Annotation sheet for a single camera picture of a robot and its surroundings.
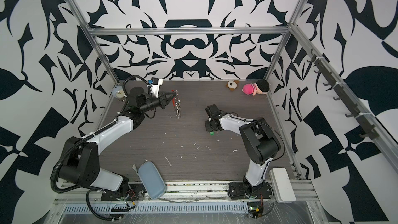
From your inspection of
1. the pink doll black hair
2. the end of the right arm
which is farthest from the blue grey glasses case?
the pink doll black hair

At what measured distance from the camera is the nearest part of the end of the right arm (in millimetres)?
708

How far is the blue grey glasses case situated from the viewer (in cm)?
73

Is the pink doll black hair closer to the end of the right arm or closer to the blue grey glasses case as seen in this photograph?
the end of the right arm

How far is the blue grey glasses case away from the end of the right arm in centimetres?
34
